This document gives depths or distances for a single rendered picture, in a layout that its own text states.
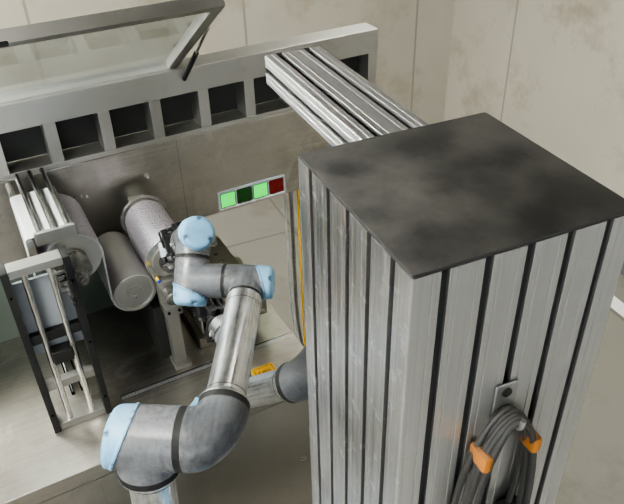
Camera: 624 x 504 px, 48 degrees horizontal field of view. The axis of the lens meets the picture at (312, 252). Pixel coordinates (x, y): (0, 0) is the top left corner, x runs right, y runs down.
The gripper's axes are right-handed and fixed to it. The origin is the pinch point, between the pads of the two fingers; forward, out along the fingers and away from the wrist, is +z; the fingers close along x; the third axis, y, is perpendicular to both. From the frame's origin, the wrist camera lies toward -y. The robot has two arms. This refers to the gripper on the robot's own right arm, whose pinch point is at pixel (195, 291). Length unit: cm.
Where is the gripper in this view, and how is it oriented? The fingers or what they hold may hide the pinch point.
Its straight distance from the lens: 212.2
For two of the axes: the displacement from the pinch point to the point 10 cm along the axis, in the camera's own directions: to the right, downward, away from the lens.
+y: -0.3, -8.2, -5.8
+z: -4.8, -5.0, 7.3
